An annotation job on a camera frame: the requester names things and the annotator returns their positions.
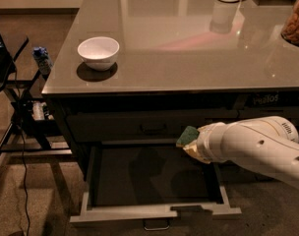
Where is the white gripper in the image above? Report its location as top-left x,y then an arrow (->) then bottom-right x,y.
183,122 -> 226,164

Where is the green and yellow sponge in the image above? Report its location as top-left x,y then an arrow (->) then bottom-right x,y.
176,126 -> 200,148

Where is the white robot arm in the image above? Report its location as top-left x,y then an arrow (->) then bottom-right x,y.
176,116 -> 299,190

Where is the open grey middle drawer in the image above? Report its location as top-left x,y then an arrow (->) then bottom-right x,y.
70,145 -> 241,231

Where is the right top grey drawer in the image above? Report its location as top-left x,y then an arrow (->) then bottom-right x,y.
238,106 -> 299,119

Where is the closed grey top drawer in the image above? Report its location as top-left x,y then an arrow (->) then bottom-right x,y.
66,109 -> 237,143

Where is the dark snack bag with lettering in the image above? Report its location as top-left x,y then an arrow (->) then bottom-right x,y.
246,91 -> 299,107

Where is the white ceramic bowl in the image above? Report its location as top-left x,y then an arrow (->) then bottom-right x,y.
78,36 -> 120,71

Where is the jar of brown snacks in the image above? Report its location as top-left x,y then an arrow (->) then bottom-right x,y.
281,0 -> 299,46

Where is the black side cart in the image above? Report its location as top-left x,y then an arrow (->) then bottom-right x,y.
0,36 -> 73,182

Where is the blue capped plastic bottle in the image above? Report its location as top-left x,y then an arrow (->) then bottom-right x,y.
32,46 -> 53,76

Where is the black power cable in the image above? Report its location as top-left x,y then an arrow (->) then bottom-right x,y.
11,61 -> 30,236

